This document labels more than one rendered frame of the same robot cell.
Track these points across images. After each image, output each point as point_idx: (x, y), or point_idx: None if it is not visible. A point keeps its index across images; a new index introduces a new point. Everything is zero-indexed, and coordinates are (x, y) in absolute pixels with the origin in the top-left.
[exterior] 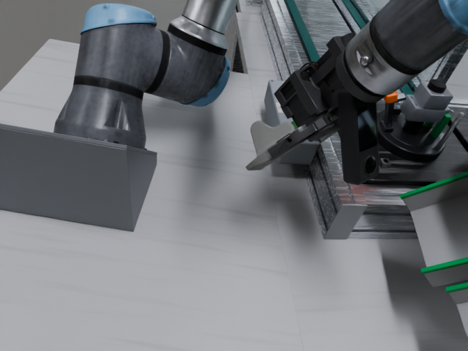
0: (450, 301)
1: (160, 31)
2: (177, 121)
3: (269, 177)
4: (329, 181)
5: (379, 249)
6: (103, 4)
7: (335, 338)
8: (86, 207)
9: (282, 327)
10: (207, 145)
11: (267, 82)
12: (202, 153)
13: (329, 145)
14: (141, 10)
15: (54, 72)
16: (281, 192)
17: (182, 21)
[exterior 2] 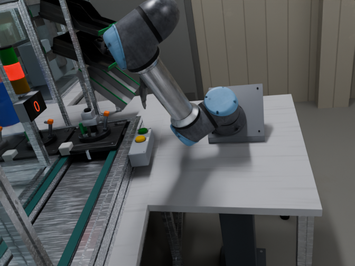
0: None
1: (202, 103)
2: (200, 162)
3: (158, 146)
4: (140, 124)
5: None
6: (224, 87)
7: (155, 117)
8: None
9: (168, 117)
10: (184, 154)
11: (134, 199)
12: (187, 150)
13: (133, 129)
14: (208, 91)
15: (289, 177)
16: (155, 142)
17: (192, 103)
